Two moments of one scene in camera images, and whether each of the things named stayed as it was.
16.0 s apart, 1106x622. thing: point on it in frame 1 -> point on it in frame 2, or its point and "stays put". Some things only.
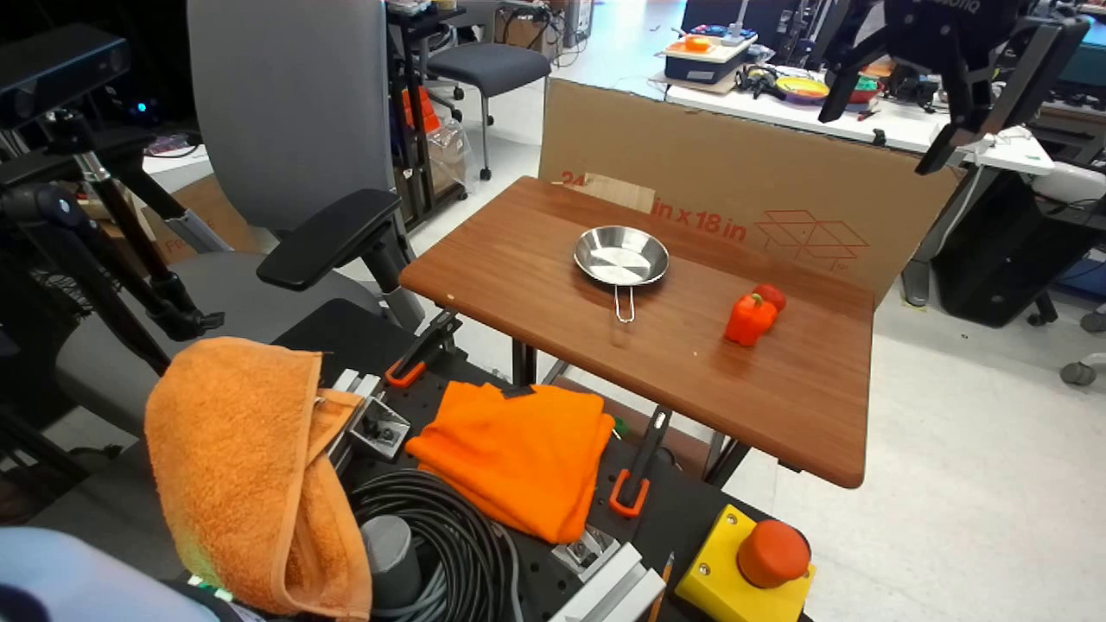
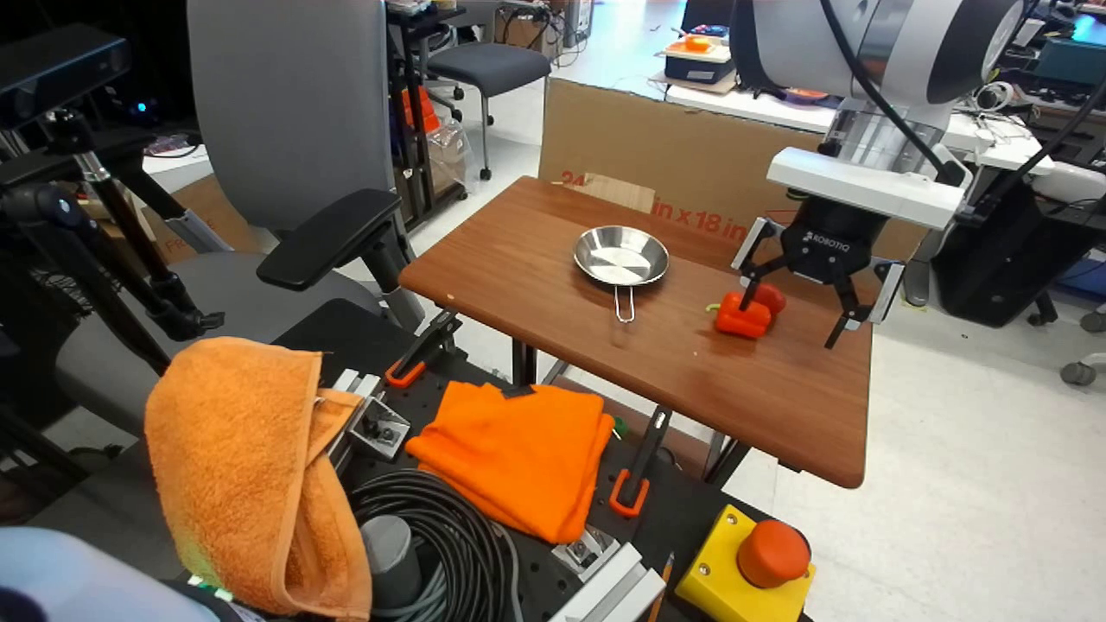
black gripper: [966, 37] -> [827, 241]
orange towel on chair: [245, 491] stays put
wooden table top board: [658, 309] stays put
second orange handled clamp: [631, 487] stays put
